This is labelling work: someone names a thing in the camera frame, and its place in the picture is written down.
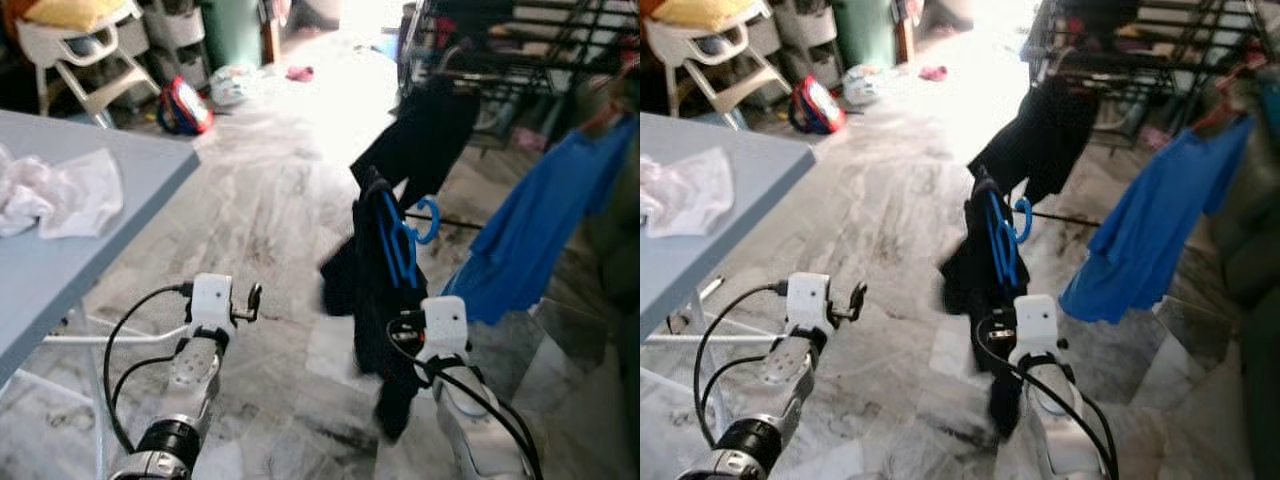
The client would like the black garment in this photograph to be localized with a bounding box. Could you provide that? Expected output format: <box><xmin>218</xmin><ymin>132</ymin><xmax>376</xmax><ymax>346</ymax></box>
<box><xmin>318</xmin><ymin>168</ymin><xmax>433</xmax><ymax>443</ymax></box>
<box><xmin>938</xmin><ymin>165</ymin><xmax>1031</xmax><ymax>441</ymax></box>

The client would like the blue plastic clothes hanger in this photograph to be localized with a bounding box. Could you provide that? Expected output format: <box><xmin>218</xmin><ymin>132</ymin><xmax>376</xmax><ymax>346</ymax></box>
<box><xmin>985</xmin><ymin>188</ymin><xmax>1034</xmax><ymax>291</ymax></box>
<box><xmin>378</xmin><ymin>190</ymin><xmax>442</xmax><ymax>291</ymax></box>

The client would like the red clothes hanger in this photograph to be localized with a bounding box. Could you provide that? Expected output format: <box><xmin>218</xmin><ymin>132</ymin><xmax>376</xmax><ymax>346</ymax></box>
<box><xmin>572</xmin><ymin>90</ymin><xmax>629</xmax><ymax>136</ymax></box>
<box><xmin>1190</xmin><ymin>65</ymin><xmax>1261</xmax><ymax>136</ymax></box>

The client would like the grey folding table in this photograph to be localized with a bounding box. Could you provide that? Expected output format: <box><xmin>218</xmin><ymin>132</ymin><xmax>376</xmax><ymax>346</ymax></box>
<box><xmin>640</xmin><ymin>112</ymin><xmax>816</xmax><ymax>480</ymax></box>
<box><xmin>0</xmin><ymin>108</ymin><xmax>203</xmax><ymax>480</ymax></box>

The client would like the blue shirt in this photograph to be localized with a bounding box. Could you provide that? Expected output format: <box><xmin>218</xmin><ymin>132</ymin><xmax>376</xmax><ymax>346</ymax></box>
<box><xmin>443</xmin><ymin>113</ymin><xmax>639</xmax><ymax>327</ymax></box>
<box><xmin>1058</xmin><ymin>113</ymin><xmax>1256</xmax><ymax>326</ymax></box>

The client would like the white cloth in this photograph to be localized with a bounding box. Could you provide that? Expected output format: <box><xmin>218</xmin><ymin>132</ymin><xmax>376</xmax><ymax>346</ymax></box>
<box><xmin>0</xmin><ymin>143</ymin><xmax>126</xmax><ymax>241</ymax></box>
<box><xmin>640</xmin><ymin>145</ymin><xmax>736</xmax><ymax>241</ymax></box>

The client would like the red and blue bag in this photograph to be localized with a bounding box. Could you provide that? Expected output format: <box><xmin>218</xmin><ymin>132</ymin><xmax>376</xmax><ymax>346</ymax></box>
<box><xmin>157</xmin><ymin>75</ymin><xmax>215</xmax><ymax>137</ymax></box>
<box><xmin>788</xmin><ymin>75</ymin><xmax>846</xmax><ymax>136</ymax></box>

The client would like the white plastic bag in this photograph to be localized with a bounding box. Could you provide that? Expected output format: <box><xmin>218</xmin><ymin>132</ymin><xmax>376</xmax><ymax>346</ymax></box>
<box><xmin>208</xmin><ymin>65</ymin><xmax>259</xmax><ymax>108</ymax></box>
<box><xmin>840</xmin><ymin>63</ymin><xmax>886</xmax><ymax>108</ymax></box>

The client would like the dark green sofa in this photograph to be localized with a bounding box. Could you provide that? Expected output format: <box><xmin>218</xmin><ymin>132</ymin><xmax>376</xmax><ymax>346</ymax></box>
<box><xmin>1205</xmin><ymin>75</ymin><xmax>1280</xmax><ymax>480</ymax></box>
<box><xmin>575</xmin><ymin>70</ymin><xmax>640</xmax><ymax>480</ymax></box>

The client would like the grey plastic drawer unit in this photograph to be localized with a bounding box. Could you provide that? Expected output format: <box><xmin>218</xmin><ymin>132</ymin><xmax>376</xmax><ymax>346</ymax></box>
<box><xmin>138</xmin><ymin>0</ymin><xmax>211</xmax><ymax>93</ymax></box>
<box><xmin>770</xmin><ymin>0</ymin><xmax>841</xmax><ymax>91</ymax></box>

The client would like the green bin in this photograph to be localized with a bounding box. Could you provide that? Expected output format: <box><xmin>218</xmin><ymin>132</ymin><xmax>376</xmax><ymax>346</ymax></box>
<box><xmin>200</xmin><ymin>0</ymin><xmax>267</xmax><ymax>71</ymax></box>
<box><xmin>832</xmin><ymin>0</ymin><xmax>899</xmax><ymax>71</ymax></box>

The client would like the white high chair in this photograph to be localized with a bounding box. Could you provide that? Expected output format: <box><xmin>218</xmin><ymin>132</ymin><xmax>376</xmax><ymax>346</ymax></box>
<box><xmin>15</xmin><ymin>0</ymin><xmax>163</xmax><ymax>129</ymax></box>
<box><xmin>640</xmin><ymin>0</ymin><xmax>791</xmax><ymax>126</ymax></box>

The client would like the black metal drying rack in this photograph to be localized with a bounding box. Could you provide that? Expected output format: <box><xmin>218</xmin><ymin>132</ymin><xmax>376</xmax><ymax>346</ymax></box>
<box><xmin>1020</xmin><ymin>0</ymin><xmax>1280</xmax><ymax>229</ymax></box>
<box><xmin>398</xmin><ymin>0</ymin><xmax>640</xmax><ymax>231</ymax></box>

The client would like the yellow cushion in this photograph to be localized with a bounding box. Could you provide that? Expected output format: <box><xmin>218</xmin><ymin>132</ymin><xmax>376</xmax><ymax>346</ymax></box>
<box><xmin>22</xmin><ymin>0</ymin><xmax>131</xmax><ymax>33</ymax></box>
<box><xmin>648</xmin><ymin>0</ymin><xmax>761</xmax><ymax>31</ymax></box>

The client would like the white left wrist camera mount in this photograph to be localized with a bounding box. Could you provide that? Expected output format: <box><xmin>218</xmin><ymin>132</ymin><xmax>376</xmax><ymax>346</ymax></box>
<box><xmin>785</xmin><ymin>272</ymin><xmax>833</xmax><ymax>333</ymax></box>
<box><xmin>188</xmin><ymin>273</ymin><xmax>237</xmax><ymax>331</ymax></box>

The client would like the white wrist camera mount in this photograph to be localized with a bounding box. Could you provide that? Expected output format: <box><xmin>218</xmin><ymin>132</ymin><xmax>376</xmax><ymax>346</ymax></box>
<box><xmin>785</xmin><ymin>272</ymin><xmax>833</xmax><ymax>333</ymax></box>
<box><xmin>1012</xmin><ymin>294</ymin><xmax>1061</xmax><ymax>363</ymax></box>
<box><xmin>420</xmin><ymin>296</ymin><xmax>471</xmax><ymax>361</ymax></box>
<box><xmin>188</xmin><ymin>273</ymin><xmax>237</xmax><ymax>331</ymax></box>

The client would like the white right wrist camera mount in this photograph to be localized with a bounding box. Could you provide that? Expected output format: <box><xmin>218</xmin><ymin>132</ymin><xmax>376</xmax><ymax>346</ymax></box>
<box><xmin>420</xmin><ymin>296</ymin><xmax>471</xmax><ymax>361</ymax></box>
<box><xmin>1012</xmin><ymin>294</ymin><xmax>1061</xmax><ymax>363</ymax></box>

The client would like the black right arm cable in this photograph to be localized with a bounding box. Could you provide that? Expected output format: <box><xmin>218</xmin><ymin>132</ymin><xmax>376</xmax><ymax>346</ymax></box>
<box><xmin>385</xmin><ymin>320</ymin><xmax>546</xmax><ymax>480</ymax></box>
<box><xmin>975</xmin><ymin>320</ymin><xmax>1121</xmax><ymax>480</ymax></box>

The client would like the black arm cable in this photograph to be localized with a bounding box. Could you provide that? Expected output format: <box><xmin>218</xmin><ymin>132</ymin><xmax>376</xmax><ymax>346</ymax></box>
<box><xmin>385</xmin><ymin>320</ymin><xmax>546</xmax><ymax>480</ymax></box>
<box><xmin>103</xmin><ymin>283</ymin><xmax>193</xmax><ymax>456</ymax></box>
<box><xmin>692</xmin><ymin>283</ymin><xmax>791</xmax><ymax>451</ymax></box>
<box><xmin>975</xmin><ymin>320</ymin><xmax>1121</xmax><ymax>480</ymax></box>

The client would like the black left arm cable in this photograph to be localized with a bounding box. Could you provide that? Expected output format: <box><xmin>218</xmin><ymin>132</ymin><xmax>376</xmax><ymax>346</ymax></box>
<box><xmin>103</xmin><ymin>283</ymin><xmax>193</xmax><ymax>456</ymax></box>
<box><xmin>692</xmin><ymin>283</ymin><xmax>791</xmax><ymax>451</ymax></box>

